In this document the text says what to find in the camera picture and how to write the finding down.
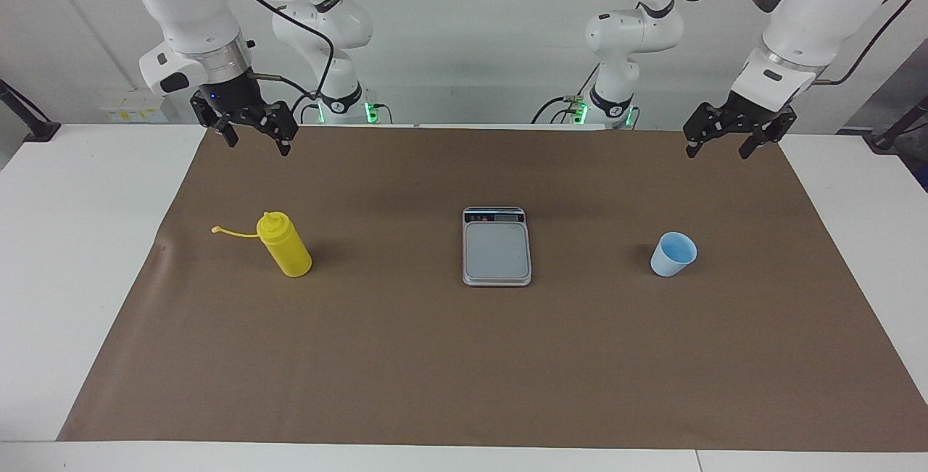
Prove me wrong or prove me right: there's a black base cable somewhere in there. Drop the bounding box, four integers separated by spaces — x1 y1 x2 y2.
531 65 601 125

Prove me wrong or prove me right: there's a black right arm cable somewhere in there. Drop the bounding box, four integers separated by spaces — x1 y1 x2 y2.
214 0 336 125

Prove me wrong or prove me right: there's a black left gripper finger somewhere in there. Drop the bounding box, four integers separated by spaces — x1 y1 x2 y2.
682 102 726 160
738 110 798 161

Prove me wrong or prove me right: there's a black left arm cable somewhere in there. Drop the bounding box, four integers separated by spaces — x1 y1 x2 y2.
663 0 918 87

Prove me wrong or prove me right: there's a brown paper table mat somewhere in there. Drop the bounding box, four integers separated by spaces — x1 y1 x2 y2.
57 124 928 452

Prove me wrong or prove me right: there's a black clamp stand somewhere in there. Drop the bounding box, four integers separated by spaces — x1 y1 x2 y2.
863 95 928 152
0 79 61 143

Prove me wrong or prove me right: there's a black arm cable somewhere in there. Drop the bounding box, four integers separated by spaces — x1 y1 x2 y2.
214 0 336 125
663 0 918 87

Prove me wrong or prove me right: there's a white wall power strip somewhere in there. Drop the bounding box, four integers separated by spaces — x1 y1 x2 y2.
100 99 169 123

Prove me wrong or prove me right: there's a yellow squeeze bottle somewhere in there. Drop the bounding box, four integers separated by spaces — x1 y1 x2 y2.
211 211 313 278

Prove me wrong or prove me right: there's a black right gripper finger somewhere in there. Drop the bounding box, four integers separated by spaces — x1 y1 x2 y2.
190 93 241 149
253 100 299 158

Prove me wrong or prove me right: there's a light blue plastic cup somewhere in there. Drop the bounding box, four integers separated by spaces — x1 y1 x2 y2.
650 231 698 278

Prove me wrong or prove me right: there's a silver digital kitchen scale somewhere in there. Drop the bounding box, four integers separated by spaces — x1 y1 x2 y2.
462 206 533 288

